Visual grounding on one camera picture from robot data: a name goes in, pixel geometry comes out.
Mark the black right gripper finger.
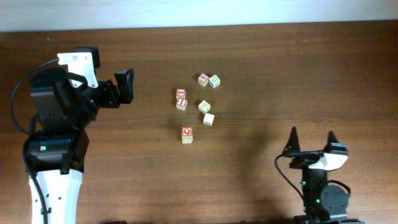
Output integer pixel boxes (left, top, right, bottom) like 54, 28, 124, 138
323, 131, 339, 152
282, 126, 300, 157

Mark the wooden block brown ball picture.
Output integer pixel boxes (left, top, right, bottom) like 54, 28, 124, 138
182, 127, 193, 144

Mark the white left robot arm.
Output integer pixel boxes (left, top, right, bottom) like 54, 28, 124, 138
22, 47, 134, 223

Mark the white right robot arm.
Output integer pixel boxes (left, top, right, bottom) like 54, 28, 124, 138
274, 127, 361, 224

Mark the red letter Y block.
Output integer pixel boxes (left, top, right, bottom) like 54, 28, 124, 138
175, 88, 187, 100

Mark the red letter I block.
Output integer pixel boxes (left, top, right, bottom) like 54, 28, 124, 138
176, 98, 188, 111

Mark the red number nine block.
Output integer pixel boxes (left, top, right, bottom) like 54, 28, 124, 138
198, 73, 209, 86

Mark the wooden block plain engraving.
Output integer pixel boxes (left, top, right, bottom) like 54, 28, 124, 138
203, 113, 215, 126

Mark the green letter wooden block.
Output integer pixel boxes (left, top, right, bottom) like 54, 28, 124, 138
208, 75, 221, 88

